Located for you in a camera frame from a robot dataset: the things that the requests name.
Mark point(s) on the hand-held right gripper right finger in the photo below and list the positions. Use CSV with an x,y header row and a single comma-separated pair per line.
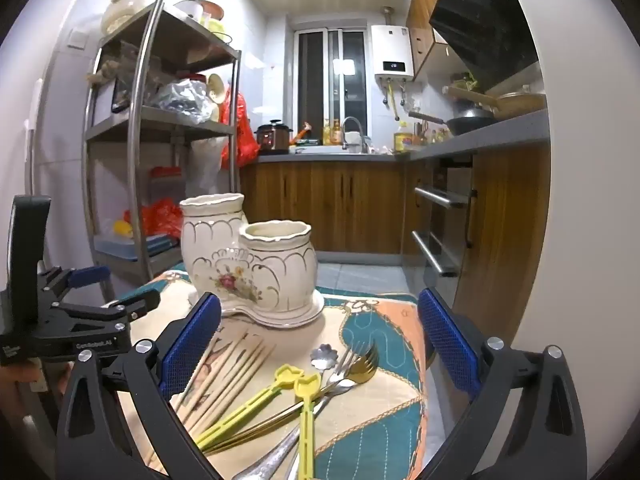
x,y
450,345

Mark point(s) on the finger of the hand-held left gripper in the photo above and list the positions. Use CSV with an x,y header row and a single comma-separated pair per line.
x,y
90,276
135,305

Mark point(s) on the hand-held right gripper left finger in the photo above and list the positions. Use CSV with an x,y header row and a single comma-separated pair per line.
x,y
192,345

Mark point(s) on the bunch of wooden chopsticks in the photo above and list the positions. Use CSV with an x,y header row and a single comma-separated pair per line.
x,y
235,365

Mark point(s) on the gold metal fork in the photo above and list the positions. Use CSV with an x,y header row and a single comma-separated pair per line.
x,y
364,367

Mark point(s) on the yellow plastic spoon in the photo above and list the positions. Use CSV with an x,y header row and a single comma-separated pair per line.
x,y
287,376
306,390

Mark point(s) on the cream ceramic double utensil holder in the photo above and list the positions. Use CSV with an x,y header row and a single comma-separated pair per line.
x,y
270,270

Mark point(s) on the silver metal spoon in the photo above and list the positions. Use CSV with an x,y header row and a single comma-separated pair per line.
x,y
342,386

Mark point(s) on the person's left hand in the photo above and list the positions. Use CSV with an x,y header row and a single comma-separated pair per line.
x,y
22,377

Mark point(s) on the blue plastic tray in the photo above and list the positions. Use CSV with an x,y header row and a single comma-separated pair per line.
x,y
120,249

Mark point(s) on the small yellow item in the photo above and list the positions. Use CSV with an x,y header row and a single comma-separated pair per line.
x,y
123,228

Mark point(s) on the crumpled red plastic bag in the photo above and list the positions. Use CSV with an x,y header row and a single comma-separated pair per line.
x,y
160,215

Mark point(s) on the patterned quilted cloth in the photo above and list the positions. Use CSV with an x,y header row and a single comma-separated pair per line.
x,y
380,410

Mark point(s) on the red lidded box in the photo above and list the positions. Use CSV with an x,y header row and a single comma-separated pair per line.
x,y
166,180

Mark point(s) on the white refrigerator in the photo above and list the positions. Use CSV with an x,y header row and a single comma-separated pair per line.
x,y
55,125

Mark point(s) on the white plastic bag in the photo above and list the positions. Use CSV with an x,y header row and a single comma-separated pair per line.
x,y
205,165

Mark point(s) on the metal shelf rack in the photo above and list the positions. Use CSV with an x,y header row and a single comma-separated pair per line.
x,y
137,125

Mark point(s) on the wooden lower cabinets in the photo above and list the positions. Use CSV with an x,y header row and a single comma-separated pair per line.
x,y
340,200

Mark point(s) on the clear crumpled plastic bag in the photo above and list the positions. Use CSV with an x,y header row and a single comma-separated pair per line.
x,y
182,100

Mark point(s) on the brown plush toy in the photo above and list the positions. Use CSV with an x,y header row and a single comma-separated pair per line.
x,y
102,72

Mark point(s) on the hanging red plastic bag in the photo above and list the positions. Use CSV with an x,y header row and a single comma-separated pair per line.
x,y
242,135

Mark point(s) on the grey kitchen countertop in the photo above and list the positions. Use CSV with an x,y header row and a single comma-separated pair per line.
x,y
480,142

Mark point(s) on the yellow cooking oil bottle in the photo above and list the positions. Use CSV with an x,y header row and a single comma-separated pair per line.
x,y
402,139

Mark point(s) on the dark red rice cooker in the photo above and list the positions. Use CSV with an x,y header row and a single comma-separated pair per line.
x,y
272,137

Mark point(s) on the black wok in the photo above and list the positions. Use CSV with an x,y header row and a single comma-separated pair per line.
x,y
470,124

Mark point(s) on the chrome sink faucet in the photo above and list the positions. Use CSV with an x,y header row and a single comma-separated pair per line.
x,y
352,125

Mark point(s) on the white ceramic pot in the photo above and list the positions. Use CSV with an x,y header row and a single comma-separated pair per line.
x,y
125,12

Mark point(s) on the sliding kitchen window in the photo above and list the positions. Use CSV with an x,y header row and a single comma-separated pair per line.
x,y
320,85

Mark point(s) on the white water heater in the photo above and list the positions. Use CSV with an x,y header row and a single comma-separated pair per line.
x,y
392,52

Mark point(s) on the black range hood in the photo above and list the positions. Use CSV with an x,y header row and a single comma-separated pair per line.
x,y
480,20

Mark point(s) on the wooden upper cabinet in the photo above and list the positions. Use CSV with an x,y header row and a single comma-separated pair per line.
x,y
422,10

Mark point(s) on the white wall switch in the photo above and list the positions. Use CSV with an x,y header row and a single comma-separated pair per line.
x,y
77,39

